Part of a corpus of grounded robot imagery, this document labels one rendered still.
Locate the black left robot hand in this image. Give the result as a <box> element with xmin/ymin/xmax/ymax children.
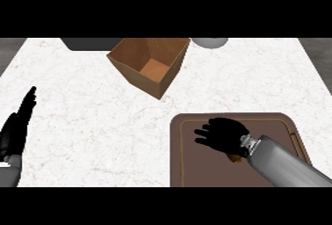
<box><xmin>0</xmin><ymin>85</ymin><xmax>37</xmax><ymax>161</ymax></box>

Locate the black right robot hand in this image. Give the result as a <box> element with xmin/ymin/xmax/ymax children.
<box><xmin>193</xmin><ymin>117</ymin><xmax>252</xmax><ymax>159</ymax></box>

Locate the orange sweet potato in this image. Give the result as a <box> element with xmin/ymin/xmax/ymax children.
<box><xmin>227</xmin><ymin>154</ymin><xmax>245</xmax><ymax>163</ymax></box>

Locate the brown tray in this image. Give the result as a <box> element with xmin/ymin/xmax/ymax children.
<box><xmin>168</xmin><ymin>112</ymin><xmax>314</xmax><ymax>188</ymax></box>

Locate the brown cardboard box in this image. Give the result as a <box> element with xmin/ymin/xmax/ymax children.
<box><xmin>105</xmin><ymin>38</ymin><xmax>192</xmax><ymax>101</ymax></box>

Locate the dark grey appliance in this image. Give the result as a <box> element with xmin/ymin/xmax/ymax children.
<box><xmin>59</xmin><ymin>38</ymin><xmax>127</xmax><ymax>52</ymax></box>

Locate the pale grey round object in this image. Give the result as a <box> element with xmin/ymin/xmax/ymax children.
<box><xmin>190</xmin><ymin>38</ymin><xmax>230</xmax><ymax>50</ymax></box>

